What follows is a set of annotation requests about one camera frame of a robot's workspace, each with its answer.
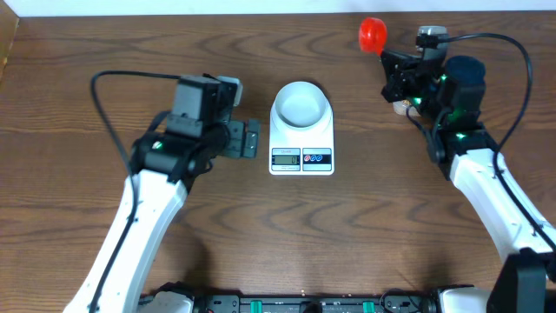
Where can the white digital kitchen scale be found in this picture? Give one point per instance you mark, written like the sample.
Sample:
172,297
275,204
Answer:
301,152

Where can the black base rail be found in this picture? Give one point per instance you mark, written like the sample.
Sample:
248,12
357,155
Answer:
233,301

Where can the red plastic scoop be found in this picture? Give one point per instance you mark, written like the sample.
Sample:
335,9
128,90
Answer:
372,35

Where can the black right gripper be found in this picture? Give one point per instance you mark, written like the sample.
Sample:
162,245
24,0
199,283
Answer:
396,79

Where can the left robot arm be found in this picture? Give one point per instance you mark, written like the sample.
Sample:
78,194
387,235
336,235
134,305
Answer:
178,146

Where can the light grey bowl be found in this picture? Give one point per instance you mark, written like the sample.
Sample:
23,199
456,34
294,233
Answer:
301,105

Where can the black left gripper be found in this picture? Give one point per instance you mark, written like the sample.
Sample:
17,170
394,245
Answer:
234,148

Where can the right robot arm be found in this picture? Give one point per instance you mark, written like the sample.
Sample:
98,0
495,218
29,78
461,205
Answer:
448,91

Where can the clear plastic container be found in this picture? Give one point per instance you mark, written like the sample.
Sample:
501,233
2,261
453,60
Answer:
404,108

